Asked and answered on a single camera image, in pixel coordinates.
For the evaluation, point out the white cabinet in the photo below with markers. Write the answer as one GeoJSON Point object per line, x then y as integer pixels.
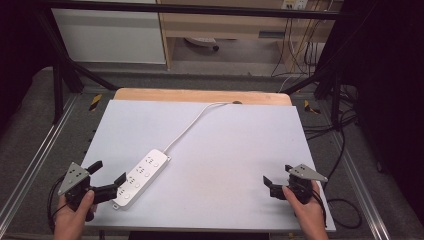
{"type": "Point", "coordinates": [108, 35]}

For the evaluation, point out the white chair base with wheel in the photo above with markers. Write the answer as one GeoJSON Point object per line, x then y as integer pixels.
{"type": "Point", "coordinates": [201, 41]}

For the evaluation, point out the black metal frame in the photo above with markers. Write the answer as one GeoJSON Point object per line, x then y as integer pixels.
{"type": "Point", "coordinates": [186, 8]}

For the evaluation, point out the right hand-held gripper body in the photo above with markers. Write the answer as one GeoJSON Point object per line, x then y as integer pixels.
{"type": "Point", "coordinates": [301, 186]}

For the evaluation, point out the black curtain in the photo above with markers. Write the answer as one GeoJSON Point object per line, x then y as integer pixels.
{"type": "Point", "coordinates": [18, 50]}
{"type": "Point", "coordinates": [390, 100]}

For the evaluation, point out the yellow black tape marker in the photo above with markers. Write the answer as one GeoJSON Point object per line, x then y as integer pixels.
{"type": "Point", "coordinates": [311, 107]}
{"type": "Point", "coordinates": [95, 102]}

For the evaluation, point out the person's right hand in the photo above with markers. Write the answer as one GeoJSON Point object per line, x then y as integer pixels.
{"type": "Point", "coordinates": [308, 215]}

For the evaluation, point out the white wall socket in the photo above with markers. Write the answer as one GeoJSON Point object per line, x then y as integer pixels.
{"type": "Point", "coordinates": [295, 4]}

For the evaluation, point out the person's left hand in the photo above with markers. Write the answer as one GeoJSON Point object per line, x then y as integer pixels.
{"type": "Point", "coordinates": [70, 221]}

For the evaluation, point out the aluminium floor rail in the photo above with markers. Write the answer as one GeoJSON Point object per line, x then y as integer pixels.
{"type": "Point", "coordinates": [361, 180]}
{"type": "Point", "coordinates": [33, 160]}

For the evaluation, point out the wooden table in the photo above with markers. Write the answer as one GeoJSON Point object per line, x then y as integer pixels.
{"type": "Point", "coordinates": [200, 96]}

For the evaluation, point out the white power strip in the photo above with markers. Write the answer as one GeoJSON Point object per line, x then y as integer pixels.
{"type": "Point", "coordinates": [143, 176]}

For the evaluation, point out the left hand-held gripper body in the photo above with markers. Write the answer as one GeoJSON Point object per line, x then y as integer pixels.
{"type": "Point", "coordinates": [74, 178]}

